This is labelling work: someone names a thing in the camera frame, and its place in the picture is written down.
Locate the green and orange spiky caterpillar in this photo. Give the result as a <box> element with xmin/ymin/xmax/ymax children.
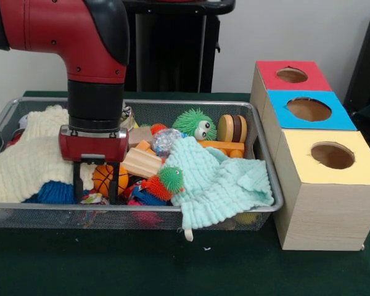
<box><xmin>140</xmin><ymin>165</ymin><xmax>185</xmax><ymax>200</ymax></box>

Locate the wooden box with three holes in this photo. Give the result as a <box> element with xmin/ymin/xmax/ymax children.
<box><xmin>250</xmin><ymin>60</ymin><xmax>370</xmax><ymax>252</ymax></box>

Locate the ridged wooden block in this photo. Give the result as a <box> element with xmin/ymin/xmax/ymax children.
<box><xmin>120</xmin><ymin>147</ymin><xmax>163</xmax><ymax>179</ymax></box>

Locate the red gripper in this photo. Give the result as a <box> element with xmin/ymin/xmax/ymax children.
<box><xmin>58</xmin><ymin>134</ymin><xmax>130</xmax><ymax>205</ymax></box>

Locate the cream muslin cloth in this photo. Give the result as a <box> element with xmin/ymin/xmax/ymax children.
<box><xmin>0</xmin><ymin>104</ymin><xmax>97</xmax><ymax>204</ymax></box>

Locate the clear mesh bin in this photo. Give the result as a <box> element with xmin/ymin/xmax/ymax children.
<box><xmin>0</xmin><ymin>97</ymin><xmax>285</xmax><ymax>232</ymax></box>

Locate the small orange basketball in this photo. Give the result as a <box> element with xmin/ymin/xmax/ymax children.
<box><xmin>92</xmin><ymin>164</ymin><xmax>130</xmax><ymax>197</ymax></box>

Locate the mint green muslin cloth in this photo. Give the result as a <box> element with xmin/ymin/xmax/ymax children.
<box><xmin>162</xmin><ymin>135</ymin><xmax>276</xmax><ymax>243</ymax></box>

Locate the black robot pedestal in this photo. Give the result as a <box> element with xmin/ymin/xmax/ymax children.
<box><xmin>123</xmin><ymin>0</ymin><xmax>237</xmax><ymax>93</ymax></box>

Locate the clear glitter ball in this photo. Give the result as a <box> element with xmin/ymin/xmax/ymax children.
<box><xmin>152</xmin><ymin>128</ymin><xmax>185</xmax><ymax>158</ymax></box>

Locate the wooden striped burger toy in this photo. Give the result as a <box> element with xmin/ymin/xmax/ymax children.
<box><xmin>218</xmin><ymin>113</ymin><xmax>249</xmax><ymax>143</ymax></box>

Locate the green spiky ball with eyes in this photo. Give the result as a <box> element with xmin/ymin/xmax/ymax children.
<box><xmin>172</xmin><ymin>107</ymin><xmax>218</xmax><ymax>141</ymax></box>

